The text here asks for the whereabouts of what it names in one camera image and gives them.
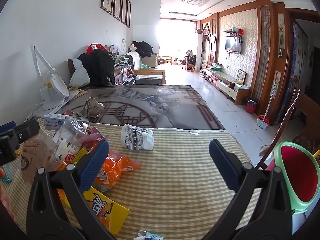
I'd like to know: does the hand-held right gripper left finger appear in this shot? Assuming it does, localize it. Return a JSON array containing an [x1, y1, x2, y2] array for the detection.
[[26, 139, 118, 240]]

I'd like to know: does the small red waste bin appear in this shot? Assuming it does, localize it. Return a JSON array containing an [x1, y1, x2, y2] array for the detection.
[[245, 98, 258, 114]]

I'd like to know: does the green striped cloth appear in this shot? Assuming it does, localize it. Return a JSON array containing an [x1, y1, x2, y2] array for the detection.
[[5, 122, 262, 240]]

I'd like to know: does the small framed picture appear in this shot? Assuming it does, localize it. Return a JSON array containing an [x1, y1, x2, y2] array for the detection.
[[236, 69, 247, 84]]

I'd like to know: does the crushed clear plastic bottle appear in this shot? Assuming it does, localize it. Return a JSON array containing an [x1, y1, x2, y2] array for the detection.
[[52, 117, 88, 167]]

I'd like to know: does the yellow blue plastic item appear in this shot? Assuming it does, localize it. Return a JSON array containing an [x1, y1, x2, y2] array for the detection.
[[0, 170, 12, 183]]

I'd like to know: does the carved wooden chair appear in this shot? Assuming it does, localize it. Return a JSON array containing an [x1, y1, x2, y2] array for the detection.
[[255, 87, 320, 170]]

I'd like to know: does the beige cushion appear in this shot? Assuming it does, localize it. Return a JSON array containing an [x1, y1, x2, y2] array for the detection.
[[141, 52, 159, 68]]

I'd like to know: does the white plastic bag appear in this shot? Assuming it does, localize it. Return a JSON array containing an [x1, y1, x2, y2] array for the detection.
[[69, 59, 90, 88]]

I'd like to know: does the person's left hand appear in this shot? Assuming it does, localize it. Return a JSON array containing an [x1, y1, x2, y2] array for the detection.
[[0, 192, 17, 224]]

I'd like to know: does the blue white wrapper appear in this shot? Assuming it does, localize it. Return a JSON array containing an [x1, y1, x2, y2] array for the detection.
[[134, 229, 165, 240]]

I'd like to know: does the wall-mounted television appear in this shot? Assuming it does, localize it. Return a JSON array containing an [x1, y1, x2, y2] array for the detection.
[[225, 36, 242, 54]]

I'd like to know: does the wall shelf with containers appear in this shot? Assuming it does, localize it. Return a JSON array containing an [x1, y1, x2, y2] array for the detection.
[[223, 27, 244, 43]]

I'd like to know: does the red bag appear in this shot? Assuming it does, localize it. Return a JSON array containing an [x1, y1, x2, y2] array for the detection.
[[86, 44, 107, 55]]

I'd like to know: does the wooden dining chair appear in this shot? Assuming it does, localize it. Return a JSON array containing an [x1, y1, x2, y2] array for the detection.
[[181, 50, 198, 72]]

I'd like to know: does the stack of papers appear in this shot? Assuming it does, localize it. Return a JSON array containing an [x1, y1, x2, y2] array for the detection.
[[60, 87, 88, 108]]

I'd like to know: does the wooden sofa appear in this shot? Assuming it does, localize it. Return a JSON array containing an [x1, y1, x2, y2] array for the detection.
[[124, 51, 167, 85]]

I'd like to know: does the red bin with green rim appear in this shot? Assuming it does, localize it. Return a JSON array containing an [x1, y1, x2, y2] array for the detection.
[[265, 141, 320, 217]]

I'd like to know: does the yellow snack packet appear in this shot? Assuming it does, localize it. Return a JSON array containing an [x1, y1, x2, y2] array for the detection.
[[57, 186, 130, 236]]

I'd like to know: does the magazine rack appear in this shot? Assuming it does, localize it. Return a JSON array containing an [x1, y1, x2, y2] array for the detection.
[[105, 44, 137, 85]]

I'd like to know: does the crumpled paper ball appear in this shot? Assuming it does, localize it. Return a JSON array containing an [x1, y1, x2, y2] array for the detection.
[[83, 97, 105, 118]]

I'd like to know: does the pink plastic bag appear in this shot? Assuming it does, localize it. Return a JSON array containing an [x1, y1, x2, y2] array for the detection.
[[84, 126, 108, 150]]

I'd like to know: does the orange snack packet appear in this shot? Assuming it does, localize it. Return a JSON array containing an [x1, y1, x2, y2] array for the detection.
[[95, 149, 142, 193]]

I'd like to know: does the printed door curtain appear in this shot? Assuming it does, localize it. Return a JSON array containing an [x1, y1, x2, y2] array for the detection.
[[287, 22, 309, 90]]

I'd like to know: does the hanging wall scroll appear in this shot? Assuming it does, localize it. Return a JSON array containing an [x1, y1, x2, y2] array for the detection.
[[277, 14, 285, 57]]

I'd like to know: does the white floral paper cup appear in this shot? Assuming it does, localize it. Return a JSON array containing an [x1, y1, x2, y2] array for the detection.
[[121, 124, 154, 151]]

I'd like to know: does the black clothes pile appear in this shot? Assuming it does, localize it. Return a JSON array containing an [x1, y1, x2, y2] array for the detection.
[[131, 41, 153, 57]]

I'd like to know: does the diamond-shaped wall decoration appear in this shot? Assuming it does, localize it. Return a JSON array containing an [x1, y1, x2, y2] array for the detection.
[[202, 22, 212, 42]]

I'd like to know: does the dark wooden chair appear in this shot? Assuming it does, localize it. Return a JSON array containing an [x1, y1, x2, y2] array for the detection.
[[67, 59, 78, 80]]

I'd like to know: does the black jacket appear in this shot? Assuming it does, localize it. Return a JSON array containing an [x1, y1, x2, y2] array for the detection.
[[77, 49, 116, 85]]

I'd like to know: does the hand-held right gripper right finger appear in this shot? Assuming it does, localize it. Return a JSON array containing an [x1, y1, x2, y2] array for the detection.
[[201, 139, 293, 240]]

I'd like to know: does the blue white cardboard box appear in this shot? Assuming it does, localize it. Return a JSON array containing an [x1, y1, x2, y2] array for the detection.
[[44, 113, 90, 130]]

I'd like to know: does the patterned table cover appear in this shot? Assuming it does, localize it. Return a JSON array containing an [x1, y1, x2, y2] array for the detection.
[[56, 84, 225, 130]]

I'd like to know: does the clear plastic wrapper pile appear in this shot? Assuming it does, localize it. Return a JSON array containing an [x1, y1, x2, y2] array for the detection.
[[20, 131, 59, 180]]

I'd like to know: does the wooden television cabinet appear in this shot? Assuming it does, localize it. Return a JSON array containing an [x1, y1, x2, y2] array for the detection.
[[202, 67, 252, 105]]

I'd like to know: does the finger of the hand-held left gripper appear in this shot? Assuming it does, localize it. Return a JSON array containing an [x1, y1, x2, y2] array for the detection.
[[0, 119, 40, 166]]

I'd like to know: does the red white dustpan set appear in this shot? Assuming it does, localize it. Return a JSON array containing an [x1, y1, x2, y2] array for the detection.
[[256, 80, 277, 130]]

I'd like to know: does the white towel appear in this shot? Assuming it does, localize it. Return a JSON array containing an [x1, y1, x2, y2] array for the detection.
[[128, 52, 142, 69]]

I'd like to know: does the white desk lamp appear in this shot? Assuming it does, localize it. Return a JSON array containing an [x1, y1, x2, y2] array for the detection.
[[30, 44, 70, 111]]

